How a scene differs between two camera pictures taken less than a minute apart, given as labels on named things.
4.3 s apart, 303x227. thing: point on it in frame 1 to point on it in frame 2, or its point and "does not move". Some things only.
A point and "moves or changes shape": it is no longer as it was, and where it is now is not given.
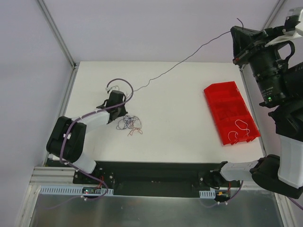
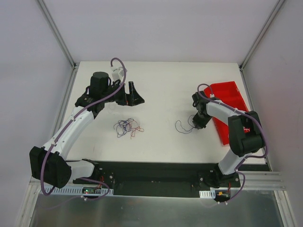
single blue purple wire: [149, 80] to [192, 128]
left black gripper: [120, 111] to [129, 93]
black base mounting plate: [181, 179] does not move
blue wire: [129, 122] moves or changes shape
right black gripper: [247, 50] to [199, 121]
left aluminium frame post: [57, 33] does not move
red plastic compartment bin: [232, 119] does not move
